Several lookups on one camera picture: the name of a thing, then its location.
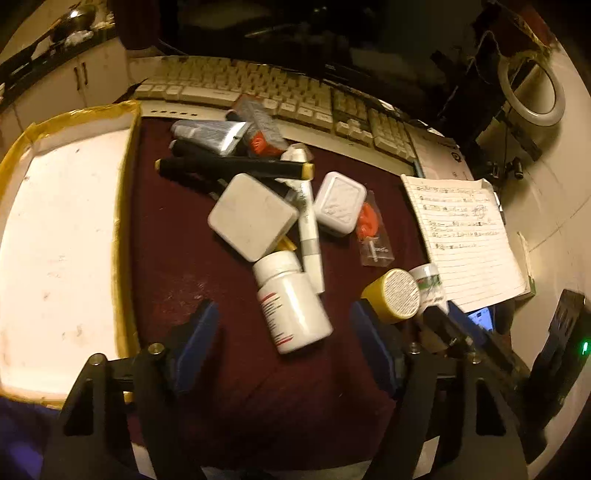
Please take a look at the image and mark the grey lower kitchen cabinets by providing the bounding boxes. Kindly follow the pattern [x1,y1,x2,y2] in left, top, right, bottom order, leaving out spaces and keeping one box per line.
[0,39,131,136]

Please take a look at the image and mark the black ring light stand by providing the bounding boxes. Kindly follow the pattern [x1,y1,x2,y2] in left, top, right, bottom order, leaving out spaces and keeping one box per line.
[429,9,546,162]

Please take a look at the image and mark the white pill bottle red label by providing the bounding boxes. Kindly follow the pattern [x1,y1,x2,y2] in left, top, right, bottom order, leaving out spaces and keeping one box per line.
[253,251,334,355]

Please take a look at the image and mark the grey squeeze tube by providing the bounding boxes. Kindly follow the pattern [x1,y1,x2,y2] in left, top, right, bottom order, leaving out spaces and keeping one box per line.
[171,119,252,156]

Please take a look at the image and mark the black phone lit screen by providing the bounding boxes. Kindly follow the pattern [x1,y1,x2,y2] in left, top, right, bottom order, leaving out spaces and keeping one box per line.
[465,302,514,335]

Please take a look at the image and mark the dark red cloth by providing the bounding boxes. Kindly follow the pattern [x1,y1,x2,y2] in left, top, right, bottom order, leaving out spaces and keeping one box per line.
[113,0,162,52]

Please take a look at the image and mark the maroon desk mat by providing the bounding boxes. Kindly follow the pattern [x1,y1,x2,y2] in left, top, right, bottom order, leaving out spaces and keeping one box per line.
[124,115,445,468]

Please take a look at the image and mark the yellow round jar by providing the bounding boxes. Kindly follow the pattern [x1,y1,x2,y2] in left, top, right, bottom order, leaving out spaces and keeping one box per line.
[361,268,422,325]

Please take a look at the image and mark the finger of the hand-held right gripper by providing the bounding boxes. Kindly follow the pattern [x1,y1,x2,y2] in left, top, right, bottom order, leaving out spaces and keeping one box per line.
[421,304,532,385]

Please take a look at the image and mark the black marker with yellow ends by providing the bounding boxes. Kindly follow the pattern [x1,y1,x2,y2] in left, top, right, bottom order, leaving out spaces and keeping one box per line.
[154,156,317,182]

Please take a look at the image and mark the black computer monitor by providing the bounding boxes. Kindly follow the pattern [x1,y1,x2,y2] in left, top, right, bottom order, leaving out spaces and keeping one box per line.
[157,0,444,95]

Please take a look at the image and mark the long white carton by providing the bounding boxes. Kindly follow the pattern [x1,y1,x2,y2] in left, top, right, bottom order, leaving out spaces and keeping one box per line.
[280,143,327,294]

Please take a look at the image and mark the plain black marker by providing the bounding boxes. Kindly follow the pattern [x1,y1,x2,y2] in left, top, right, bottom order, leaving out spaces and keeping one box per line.
[168,138,241,160]

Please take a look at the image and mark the small white square case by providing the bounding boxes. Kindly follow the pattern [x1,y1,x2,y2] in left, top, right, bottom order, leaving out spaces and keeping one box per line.
[314,172,368,238]

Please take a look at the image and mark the white square power adapter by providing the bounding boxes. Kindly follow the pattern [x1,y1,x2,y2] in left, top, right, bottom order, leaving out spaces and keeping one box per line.
[208,173,300,263]

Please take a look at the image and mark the white paper with black mark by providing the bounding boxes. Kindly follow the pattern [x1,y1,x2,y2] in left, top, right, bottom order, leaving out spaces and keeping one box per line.
[409,126,474,181]

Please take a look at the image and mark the orange item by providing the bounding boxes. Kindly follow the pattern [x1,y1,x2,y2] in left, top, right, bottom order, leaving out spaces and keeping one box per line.
[355,190,394,267]

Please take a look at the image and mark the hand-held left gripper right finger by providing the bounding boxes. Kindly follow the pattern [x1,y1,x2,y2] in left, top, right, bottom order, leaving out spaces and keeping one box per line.
[349,299,529,480]

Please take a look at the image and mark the beige computer keyboard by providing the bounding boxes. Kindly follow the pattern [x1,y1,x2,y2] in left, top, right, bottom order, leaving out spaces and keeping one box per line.
[133,55,420,163]

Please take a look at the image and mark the metal pot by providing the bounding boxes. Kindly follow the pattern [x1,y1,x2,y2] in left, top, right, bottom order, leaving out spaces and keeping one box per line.
[50,4,99,43]

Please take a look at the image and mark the small white bottle green label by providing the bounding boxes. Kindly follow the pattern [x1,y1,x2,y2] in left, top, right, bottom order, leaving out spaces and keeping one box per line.
[410,264,450,315]

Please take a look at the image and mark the purple clothing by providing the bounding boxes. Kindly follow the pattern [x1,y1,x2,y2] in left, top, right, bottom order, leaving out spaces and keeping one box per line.
[0,396,63,480]

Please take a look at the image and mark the white ring light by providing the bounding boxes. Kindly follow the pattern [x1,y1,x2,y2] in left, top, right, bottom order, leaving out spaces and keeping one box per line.
[496,50,567,128]

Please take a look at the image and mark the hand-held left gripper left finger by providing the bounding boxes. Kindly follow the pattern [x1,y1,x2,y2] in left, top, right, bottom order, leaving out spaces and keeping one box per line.
[39,299,222,480]

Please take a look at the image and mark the lined notebook with handwriting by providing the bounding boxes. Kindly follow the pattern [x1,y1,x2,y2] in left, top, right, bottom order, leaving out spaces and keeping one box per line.
[400,174,532,313]

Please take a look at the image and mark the white tray with yellow tape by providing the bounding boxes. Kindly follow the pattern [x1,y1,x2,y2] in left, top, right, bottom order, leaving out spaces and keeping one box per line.
[0,99,143,411]

